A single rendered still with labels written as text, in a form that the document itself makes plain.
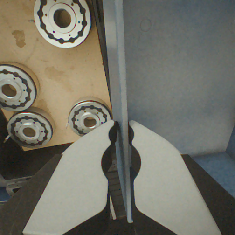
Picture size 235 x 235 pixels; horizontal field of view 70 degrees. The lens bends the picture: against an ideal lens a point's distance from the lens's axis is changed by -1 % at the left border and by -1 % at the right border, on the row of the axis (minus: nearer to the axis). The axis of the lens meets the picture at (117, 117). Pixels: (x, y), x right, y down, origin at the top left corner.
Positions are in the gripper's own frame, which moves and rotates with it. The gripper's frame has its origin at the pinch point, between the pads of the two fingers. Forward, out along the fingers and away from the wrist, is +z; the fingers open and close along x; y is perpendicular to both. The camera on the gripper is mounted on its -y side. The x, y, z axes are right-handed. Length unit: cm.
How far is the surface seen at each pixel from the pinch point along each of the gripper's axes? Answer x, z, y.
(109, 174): -4.4, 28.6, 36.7
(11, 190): -26.5, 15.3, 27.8
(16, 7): -19.6, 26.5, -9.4
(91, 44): -6.5, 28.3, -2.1
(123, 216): 0, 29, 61
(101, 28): -3.0, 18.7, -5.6
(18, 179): -24.0, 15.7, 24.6
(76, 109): -10.5, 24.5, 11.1
